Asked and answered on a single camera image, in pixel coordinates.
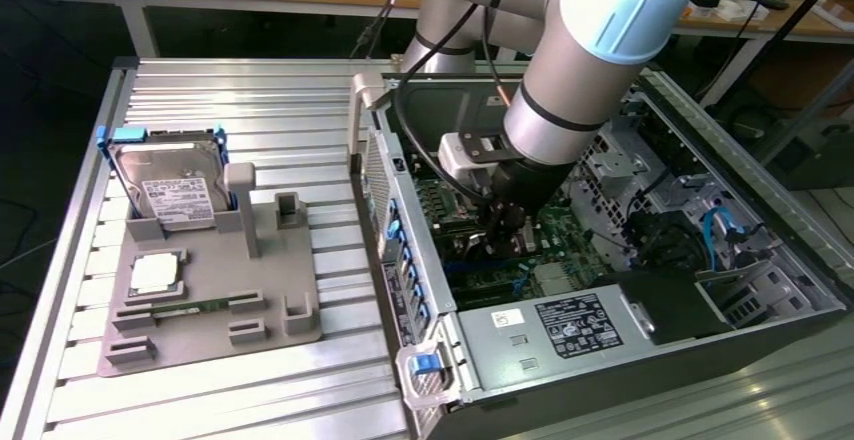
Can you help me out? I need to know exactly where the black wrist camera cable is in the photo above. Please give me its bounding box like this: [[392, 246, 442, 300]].
[[390, 2, 512, 201]]

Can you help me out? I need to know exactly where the hard disk in blue caddy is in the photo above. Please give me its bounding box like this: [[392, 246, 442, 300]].
[[92, 127, 232, 234]]

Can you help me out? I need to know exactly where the green RAM stick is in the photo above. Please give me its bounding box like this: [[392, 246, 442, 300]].
[[149, 298, 232, 319]]

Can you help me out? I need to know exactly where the metal disk bay cage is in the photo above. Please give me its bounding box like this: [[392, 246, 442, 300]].
[[574, 119, 675, 241]]

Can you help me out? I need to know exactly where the black plastic shroud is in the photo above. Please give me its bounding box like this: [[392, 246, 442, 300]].
[[619, 267, 728, 346]]

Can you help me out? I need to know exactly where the silver CPU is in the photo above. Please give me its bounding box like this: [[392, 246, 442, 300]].
[[125, 254, 185, 296]]

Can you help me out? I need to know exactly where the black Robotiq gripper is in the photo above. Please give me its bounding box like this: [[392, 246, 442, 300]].
[[484, 156, 578, 222]]

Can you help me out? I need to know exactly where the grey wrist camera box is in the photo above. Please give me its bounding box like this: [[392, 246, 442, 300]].
[[436, 131, 516, 197]]

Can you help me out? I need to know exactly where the open black PC case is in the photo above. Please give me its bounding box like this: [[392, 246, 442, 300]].
[[349, 62, 854, 440]]

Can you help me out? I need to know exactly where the silver chipset heatsink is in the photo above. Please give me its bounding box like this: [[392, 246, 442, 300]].
[[532, 264, 582, 296]]

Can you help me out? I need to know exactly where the black graphics card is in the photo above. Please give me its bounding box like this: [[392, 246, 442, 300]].
[[443, 228, 536, 262]]

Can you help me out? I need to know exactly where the grey power supply unit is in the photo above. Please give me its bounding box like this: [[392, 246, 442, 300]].
[[459, 282, 668, 391]]

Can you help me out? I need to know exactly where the green motherboard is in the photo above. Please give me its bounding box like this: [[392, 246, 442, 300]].
[[412, 159, 622, 311]]

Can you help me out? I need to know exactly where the hanging black plug cable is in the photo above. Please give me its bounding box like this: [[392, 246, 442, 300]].
[[351, 0, 402, 60]]

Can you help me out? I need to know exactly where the grey parts rack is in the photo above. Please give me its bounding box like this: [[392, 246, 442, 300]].
[[95, 162, 323, 380]]

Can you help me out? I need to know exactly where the blue SATA wire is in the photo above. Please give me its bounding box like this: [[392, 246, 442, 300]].
[[699, 204, 739, 274]]

